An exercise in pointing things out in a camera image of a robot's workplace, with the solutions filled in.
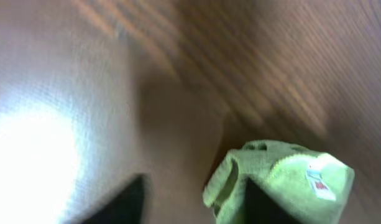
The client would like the light green microfiber cloth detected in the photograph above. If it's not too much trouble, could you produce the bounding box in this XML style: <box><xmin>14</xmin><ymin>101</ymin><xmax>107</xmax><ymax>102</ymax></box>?
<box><xmin>203</xmin><ymin>140</ymin><xmax>355</xmax><ymax>223</ymax></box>

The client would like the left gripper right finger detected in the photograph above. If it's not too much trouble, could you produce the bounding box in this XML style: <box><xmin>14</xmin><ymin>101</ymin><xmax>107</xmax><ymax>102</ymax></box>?
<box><xmin>244</xmin><ymin>178</ymin><xmax>300</xmax><ymax>224</ymax></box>

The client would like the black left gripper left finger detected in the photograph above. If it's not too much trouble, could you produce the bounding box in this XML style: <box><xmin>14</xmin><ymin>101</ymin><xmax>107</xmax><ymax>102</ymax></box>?
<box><xmin>80</xmin><ymin>174</ymin><xmax>146</xmax><ymax>224</ymax></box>

